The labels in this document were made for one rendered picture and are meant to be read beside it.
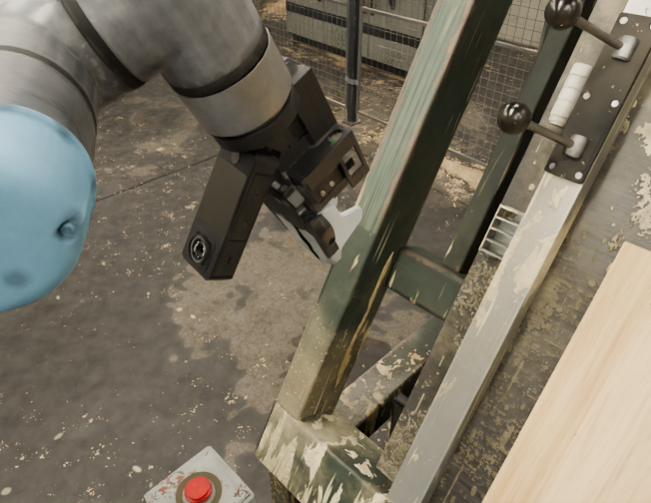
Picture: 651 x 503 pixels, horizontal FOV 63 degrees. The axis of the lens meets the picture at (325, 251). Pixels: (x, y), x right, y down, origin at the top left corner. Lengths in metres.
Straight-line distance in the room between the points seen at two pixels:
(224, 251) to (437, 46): 0.52
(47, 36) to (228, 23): 0.10
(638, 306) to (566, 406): 0.15
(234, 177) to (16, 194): 0.23
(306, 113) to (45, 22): 0.19
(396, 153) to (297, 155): 0.41
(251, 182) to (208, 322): 2.05
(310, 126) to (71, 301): 2.38
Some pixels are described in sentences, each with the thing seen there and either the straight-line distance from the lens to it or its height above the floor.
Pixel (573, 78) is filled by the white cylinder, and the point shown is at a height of 1.46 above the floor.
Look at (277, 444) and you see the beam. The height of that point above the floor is 0.85.
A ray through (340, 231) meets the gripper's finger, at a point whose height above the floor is 1.40.
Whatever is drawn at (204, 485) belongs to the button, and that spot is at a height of 0.94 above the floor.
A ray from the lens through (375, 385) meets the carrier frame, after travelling 1.16.
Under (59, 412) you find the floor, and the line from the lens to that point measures 2.31.
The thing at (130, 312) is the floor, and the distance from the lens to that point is 2.59.
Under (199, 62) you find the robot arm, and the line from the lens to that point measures 0.35.
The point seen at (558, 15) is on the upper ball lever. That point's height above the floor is 1.55.
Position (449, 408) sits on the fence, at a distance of 0.81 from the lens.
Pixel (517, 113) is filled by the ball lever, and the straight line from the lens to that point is 0.65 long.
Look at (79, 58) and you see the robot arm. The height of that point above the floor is 1.60.
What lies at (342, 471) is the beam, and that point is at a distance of 0.92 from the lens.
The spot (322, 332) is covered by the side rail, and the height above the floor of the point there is 1.05.
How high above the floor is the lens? 1.70
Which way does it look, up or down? 38 degrees down
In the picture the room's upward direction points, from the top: straight up
